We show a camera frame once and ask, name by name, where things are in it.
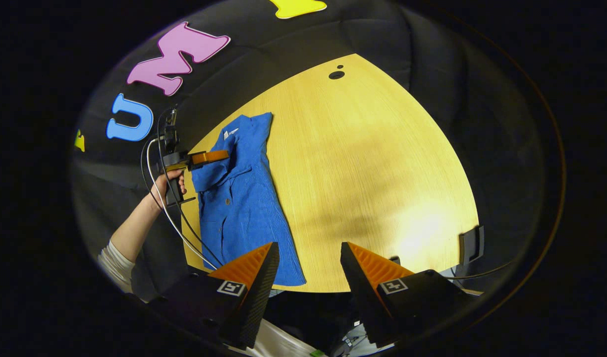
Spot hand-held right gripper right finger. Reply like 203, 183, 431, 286
339, 241, 483, 350

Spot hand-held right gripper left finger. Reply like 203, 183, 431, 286
151, 241, 281, 350

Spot blue shirt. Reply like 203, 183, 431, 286
191, 112, 307, 287

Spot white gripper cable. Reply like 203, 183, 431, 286
146, 139, 220, 271

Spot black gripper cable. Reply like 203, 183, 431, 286
141, 107, 224, 268

